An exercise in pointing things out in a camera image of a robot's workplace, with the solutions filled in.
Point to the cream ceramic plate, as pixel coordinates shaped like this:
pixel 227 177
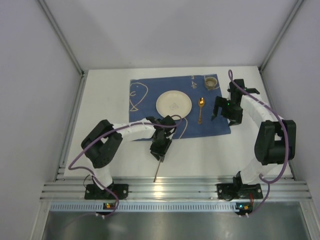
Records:
pixel 173 102

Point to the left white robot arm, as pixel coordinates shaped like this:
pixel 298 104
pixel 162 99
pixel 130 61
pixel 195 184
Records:
pixel 102 143

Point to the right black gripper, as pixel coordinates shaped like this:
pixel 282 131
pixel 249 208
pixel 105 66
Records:
pixel 222 105

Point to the gold metal spoon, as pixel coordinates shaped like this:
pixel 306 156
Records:
pixel 201 103

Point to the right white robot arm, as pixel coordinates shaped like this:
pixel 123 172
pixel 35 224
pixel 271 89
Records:
pixel 275 143

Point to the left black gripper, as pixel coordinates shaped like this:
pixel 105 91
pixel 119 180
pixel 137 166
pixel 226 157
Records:
pixel 160 152

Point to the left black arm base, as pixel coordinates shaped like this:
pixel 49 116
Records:
pixel 93 192

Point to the aluminium rail frame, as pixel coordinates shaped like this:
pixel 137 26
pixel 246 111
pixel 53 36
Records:
pixel 169 189

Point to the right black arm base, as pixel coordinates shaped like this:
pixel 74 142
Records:
pixel 237 190

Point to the brown fork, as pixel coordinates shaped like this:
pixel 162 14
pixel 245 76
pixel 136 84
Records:
pixel 157 171

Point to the slotted cable duct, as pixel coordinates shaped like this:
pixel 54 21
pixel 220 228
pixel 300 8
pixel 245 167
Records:
pixel 148 207

